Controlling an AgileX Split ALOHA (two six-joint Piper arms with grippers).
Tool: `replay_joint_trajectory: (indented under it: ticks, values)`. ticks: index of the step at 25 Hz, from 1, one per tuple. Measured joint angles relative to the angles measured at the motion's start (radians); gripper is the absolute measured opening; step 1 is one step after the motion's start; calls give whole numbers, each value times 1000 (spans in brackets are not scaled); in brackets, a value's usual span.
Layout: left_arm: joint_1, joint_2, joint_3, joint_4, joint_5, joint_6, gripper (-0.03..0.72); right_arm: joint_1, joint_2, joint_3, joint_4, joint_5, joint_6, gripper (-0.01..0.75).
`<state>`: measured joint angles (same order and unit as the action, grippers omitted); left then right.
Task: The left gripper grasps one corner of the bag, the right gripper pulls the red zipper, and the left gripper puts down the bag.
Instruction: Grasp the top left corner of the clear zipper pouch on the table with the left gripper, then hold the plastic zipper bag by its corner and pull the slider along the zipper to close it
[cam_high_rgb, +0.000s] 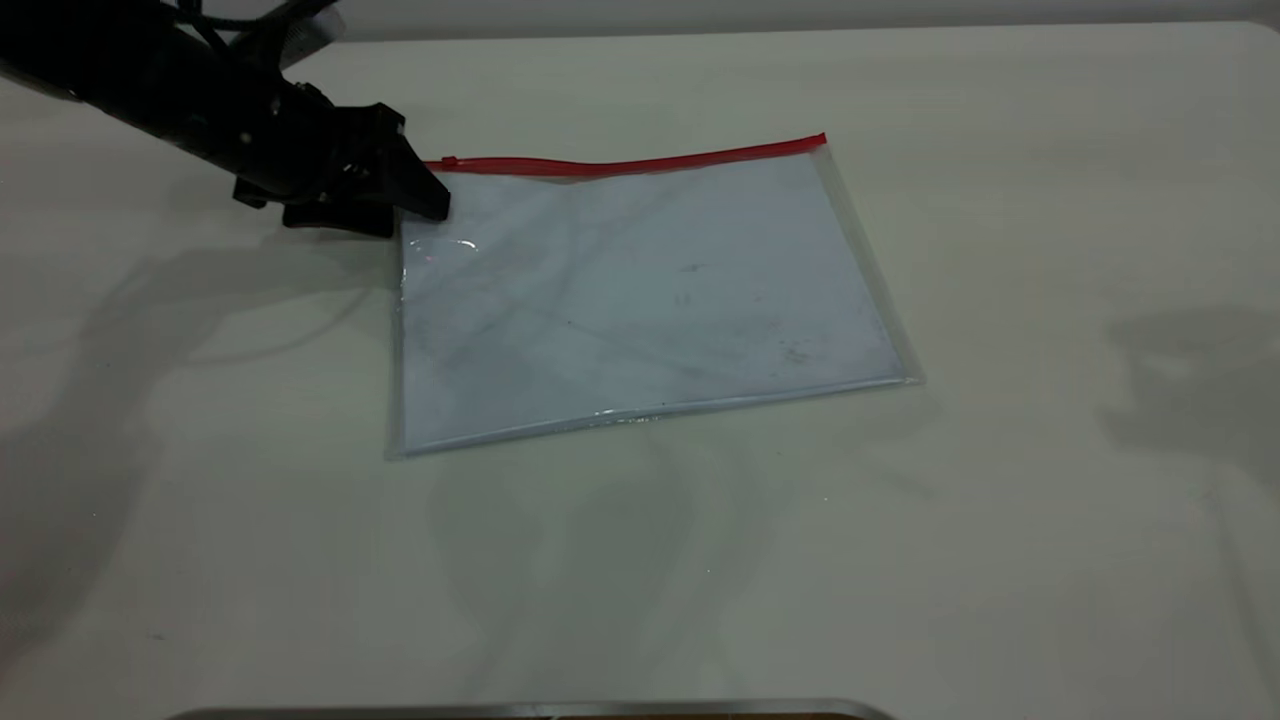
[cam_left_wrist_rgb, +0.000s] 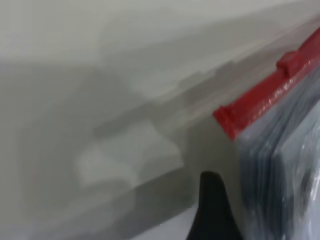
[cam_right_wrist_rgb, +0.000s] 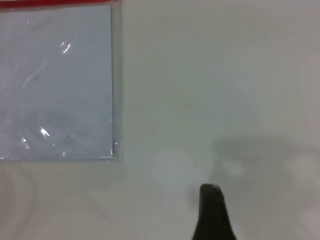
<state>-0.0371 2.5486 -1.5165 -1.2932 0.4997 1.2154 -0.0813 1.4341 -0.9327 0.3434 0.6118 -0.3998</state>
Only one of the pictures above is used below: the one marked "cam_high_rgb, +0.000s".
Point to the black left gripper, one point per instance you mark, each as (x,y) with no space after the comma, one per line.
(300,150)

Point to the grey metal strip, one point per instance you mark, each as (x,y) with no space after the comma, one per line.
(500,712)

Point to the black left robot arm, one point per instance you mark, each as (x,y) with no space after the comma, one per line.
(120,70)

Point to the clear plastic zipper bag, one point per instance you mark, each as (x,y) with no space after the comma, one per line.
(850,230)

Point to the white paper sheets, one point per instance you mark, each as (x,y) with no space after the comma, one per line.
(640,300)

